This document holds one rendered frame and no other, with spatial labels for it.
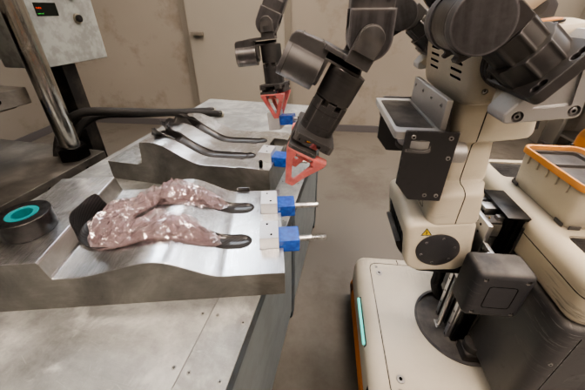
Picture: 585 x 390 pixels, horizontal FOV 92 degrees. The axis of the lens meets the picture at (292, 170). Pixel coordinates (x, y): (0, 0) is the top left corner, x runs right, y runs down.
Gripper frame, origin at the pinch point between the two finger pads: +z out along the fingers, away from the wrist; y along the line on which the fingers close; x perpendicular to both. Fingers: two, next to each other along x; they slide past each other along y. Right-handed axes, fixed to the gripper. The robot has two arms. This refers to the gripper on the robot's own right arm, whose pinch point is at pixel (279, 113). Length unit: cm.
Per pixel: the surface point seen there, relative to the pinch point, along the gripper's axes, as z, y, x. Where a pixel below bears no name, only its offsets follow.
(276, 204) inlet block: 13.9, 31.1, 6.6
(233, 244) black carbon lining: 17.3, 41.4, 0.5
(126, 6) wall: -82, -205, -213
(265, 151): 7.3, 14.6, -0.5
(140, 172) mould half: 11.4, 18.7, -38.5
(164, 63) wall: -25, -215, -192
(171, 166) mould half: 9.5, 19.0, -27.3
